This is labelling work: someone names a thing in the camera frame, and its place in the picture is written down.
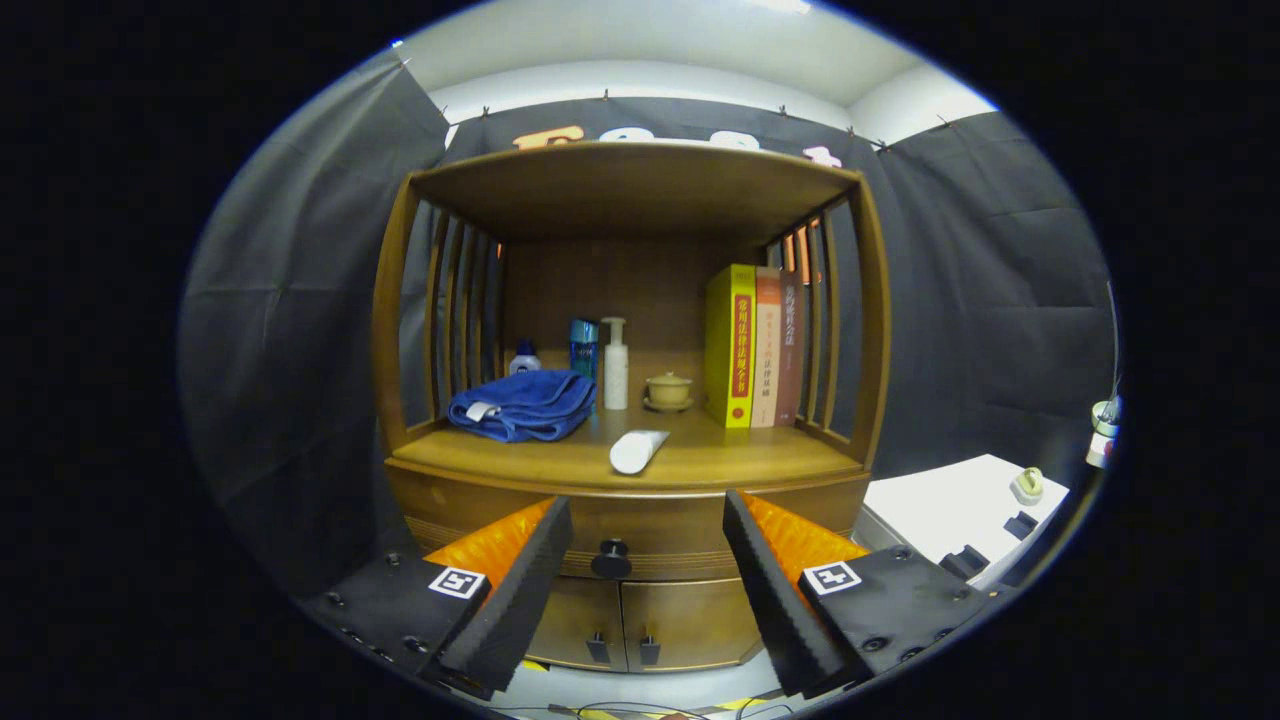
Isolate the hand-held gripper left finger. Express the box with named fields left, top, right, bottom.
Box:
left=297, top=496, right=575, bottom=703

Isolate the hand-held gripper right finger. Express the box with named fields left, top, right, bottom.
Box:
left=722, top=490, right=1001, bottom=701

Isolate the black drawer knob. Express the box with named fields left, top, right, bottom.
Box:
left=590, top=538, right=633, bottom=581

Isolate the wooden drawer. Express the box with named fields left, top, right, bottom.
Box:
left=385, top=462, right=873, bottom=583

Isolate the white green cleanser tube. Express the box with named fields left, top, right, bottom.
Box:
left=609, top=429, right=672, bottom=476

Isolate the wooden countertop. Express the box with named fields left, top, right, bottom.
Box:
left=390, top=405, right=867, bottom=493

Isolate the white side cabinet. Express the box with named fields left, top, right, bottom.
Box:
left=858, top=453, right=1071, bottom=591

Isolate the wooden cabinet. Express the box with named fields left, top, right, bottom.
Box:
left=371, top=140, right=893, bottom=676

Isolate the blue folded towel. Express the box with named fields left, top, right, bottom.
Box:
left=447, top=369, right=598, bottom=444

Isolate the yellow lidded teacup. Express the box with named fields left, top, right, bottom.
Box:
left=643, top=372, right=694, bottom=413

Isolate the white pump bottle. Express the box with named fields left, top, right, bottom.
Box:
left=601, top=317, right=631, bottom=411

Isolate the beige book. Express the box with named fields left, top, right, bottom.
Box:
left=752, top=266, right=783, bottom=429

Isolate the brown book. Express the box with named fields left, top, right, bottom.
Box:
left=778, top=270, right=805, bottom=427

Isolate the yellow book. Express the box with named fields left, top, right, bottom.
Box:
left=704, top=263, right=758, bottom=430

